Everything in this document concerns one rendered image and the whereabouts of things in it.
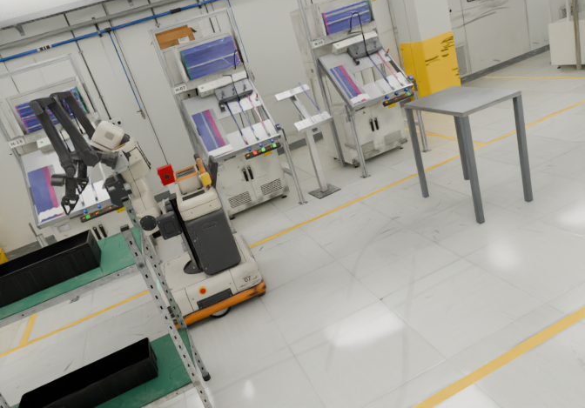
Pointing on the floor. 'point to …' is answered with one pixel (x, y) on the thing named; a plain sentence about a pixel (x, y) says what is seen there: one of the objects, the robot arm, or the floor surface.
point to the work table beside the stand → (453, 105)
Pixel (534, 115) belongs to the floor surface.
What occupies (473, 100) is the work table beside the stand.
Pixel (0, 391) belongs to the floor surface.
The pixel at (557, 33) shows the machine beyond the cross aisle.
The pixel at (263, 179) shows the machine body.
